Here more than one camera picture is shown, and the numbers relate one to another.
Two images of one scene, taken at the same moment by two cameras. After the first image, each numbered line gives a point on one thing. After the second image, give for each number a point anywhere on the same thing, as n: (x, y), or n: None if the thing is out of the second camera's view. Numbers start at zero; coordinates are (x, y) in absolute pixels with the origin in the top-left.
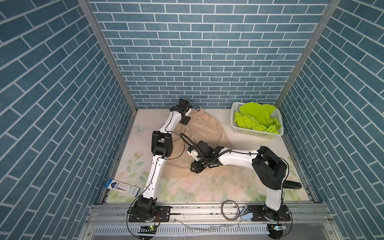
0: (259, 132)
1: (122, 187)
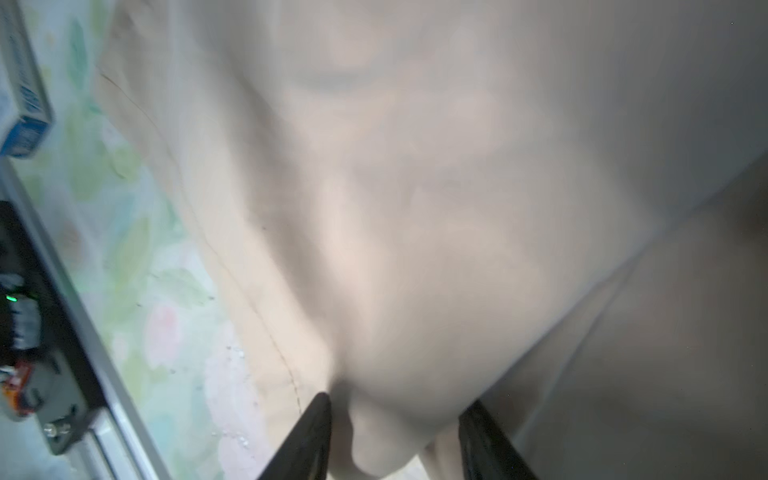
0: None
1: (26, 116)
